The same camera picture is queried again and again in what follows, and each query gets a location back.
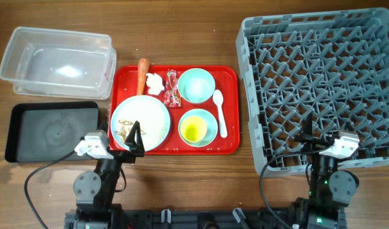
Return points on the clear plastic bin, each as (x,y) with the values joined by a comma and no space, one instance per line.
(59,63)

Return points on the black plastic tray bin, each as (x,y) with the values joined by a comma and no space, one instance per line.
(43,132)

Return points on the blue bowl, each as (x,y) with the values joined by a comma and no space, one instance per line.
(212,127)

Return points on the crumpled white tissue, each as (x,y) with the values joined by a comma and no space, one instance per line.
(155,83)

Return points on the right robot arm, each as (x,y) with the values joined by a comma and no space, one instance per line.
(330,189)

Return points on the yellow plastic cup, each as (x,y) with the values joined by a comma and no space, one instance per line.
(193,129)

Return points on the grey dishwasher rack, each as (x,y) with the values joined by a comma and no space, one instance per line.
(332,66)

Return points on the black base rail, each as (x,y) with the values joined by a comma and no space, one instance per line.
(236,218)

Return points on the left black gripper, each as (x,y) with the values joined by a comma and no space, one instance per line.
(125,152)

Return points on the orange carrot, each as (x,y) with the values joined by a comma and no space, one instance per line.
(143,67)

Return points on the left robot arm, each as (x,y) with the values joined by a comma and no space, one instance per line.
(95,190)

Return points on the white plastic spoon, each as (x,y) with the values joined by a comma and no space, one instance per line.
(218,101)

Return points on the white plate with scraps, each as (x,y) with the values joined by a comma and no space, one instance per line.
(152,115)

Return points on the red candy wrapper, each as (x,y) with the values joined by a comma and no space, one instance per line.
(172,97)

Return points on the green bowl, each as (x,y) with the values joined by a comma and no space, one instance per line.
(196,85)

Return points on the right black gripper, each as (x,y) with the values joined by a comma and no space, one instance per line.
(317,140)

